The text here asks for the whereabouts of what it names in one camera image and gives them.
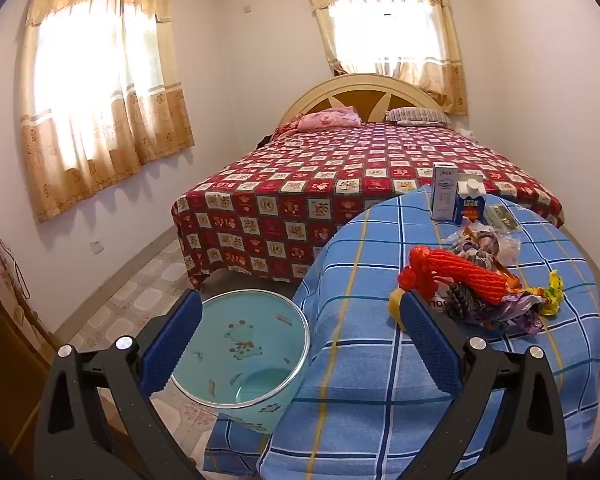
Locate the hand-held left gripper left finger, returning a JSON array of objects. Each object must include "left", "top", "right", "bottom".
[{"left": 34, "top": 289, "right": 206, "bottom": 480}]

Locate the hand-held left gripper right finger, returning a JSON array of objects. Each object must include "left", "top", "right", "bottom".
[{"left": 400, "top": 287, "right": 568, "bottom": 480}]

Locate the dark foam net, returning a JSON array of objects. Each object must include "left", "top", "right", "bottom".
[{"left": 445, "top": 282, "right": 487, "bottom": 322}]

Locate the light blue trash bin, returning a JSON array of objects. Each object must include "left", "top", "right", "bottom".
[{"left": 167, "top": 287, "right": 312, "bottom": 435}]

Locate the red foam net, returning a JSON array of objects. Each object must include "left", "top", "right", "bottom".
[{"left": 399, "top": 245, "right": 512, "bottom": 307}]

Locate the purple wrapper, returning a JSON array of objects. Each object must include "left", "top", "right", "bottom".
[{"left": 485, "top": 292, "right": 546, "bottom": 333}]

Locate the orange snack packet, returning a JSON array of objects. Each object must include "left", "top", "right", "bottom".
[{"left": 500, "top": 267, "right": 523, "bottom": 293}]

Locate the clear plastic wrapper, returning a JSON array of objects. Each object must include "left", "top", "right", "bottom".
[{"left": 445, "top": 224, "right": 523, "bottom": 267}]

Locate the yellow wrapper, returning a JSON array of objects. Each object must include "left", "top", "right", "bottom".
[{"left": 539, "top": 270, "right": 566, "bottom": 317}]

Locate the blue plaid cloth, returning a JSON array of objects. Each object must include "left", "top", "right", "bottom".
[{"left": 202, "top": 184, "right": 600, "bottom": 480}]

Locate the blue milk carton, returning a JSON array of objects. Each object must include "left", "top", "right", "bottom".
[{"left": 454, "top": 178, "right": 487, "bottom": 226}]

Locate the clear plastic wrapper packet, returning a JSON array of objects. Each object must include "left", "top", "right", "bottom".
[{"left": 485, "top": 204, "right": 521, "bottom": 233}]

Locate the tall white carton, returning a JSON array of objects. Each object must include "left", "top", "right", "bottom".
[{"left": 431, "top": 162, "right": 459, "bottom": 222}]

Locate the wooden cabinet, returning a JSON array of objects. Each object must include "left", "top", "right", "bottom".
[{"left": 0, "top": 232, "right": 56, "bottom": 461}]

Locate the red checked bed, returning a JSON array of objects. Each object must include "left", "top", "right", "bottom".
[{"left": 171, "top": 121, "right": 566, "bottom": 291}]

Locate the striped pillow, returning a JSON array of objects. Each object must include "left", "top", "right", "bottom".
[{"left": 385, "top": 107, "right": 453, "bottom": 127}]

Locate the pink floral pillow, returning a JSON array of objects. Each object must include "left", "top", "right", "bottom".
[{"left": 297, "top": 106, "right": 362, "bottom": 132}]

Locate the cream wooden headboard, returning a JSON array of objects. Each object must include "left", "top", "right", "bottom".
[{"left": 276, "top": 73, "right": 448, "bottom": 128}]

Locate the wide beige window curtain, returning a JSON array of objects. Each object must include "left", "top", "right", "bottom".
[{"left": 19, "top": 0, "right": 196, "bottom": 223}]

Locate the narrow beige window curtain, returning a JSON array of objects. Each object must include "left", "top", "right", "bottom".
[{"left": 305, "top": 0, "right": 468, "bottom": 116}]

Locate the white cable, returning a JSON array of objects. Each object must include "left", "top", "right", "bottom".
[{"left": 0, "top": 231, "right": 31, "bottom": 303}]

